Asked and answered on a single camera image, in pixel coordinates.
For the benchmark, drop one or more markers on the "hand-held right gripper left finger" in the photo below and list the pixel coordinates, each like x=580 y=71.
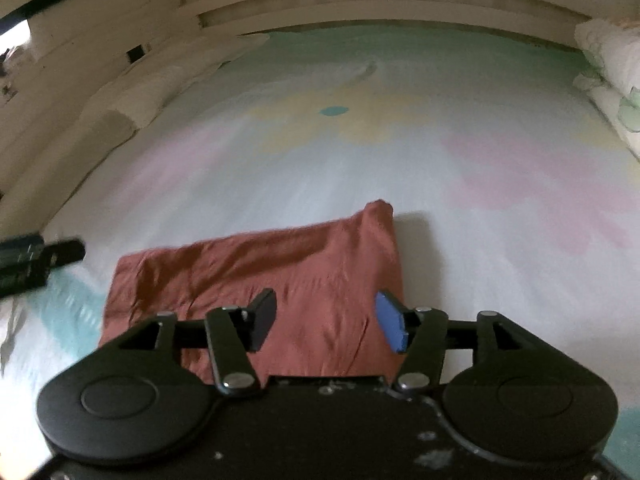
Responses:
x=262 y=320

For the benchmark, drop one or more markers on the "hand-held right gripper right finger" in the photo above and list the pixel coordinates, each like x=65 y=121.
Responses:
x=392 y=320

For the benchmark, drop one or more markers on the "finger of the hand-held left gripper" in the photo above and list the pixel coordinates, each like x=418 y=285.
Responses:
x=65 y=252

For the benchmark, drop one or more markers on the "red pants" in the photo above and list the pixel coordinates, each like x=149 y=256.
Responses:
x=310 y=270

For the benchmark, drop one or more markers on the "grey pillow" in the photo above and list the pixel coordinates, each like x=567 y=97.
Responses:
x=65 y=155

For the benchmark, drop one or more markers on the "pastel printed bed sheet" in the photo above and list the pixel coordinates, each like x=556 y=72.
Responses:
x=350 y=175

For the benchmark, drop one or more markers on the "white pillow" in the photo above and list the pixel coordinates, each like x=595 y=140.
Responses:
x=165 y=80

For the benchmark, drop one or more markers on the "white bed headboard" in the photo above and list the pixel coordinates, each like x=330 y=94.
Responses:
x=390 y=5

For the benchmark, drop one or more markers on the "white floral folded quilt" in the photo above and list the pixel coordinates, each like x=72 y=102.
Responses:
x=615 y=75

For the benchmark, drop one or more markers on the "dark wall socket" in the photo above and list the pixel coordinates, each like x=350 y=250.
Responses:
x=136 y=53

